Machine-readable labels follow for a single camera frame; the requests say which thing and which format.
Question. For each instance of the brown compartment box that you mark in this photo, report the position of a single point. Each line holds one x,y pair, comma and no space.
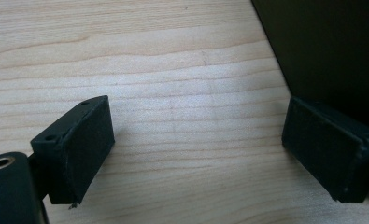
334,46

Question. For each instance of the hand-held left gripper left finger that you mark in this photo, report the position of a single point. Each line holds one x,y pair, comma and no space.
79,149

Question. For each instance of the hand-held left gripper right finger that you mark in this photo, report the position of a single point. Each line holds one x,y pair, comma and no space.
325,146

